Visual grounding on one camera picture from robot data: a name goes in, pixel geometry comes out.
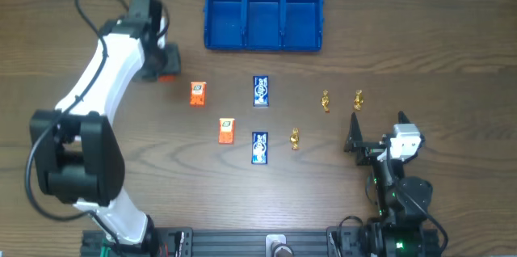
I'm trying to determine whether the mounting rail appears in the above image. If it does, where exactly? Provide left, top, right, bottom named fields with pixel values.
left=80, top=227, right=442, bottom=257

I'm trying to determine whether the blue candy pack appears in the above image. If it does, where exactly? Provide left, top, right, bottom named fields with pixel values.
left=252, top=74, right=270, bottom=107
left=250, top=131, right=269, bottom=166

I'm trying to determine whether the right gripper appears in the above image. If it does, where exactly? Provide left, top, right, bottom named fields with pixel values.
left=343, top=110, right=413, bottom=166

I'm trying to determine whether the blue tray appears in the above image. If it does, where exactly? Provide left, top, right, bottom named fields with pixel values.
left=203, top=0, right=325, bottom=53

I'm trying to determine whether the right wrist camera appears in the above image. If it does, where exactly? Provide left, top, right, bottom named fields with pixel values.
left=385, top=123, right=426, bottom=162

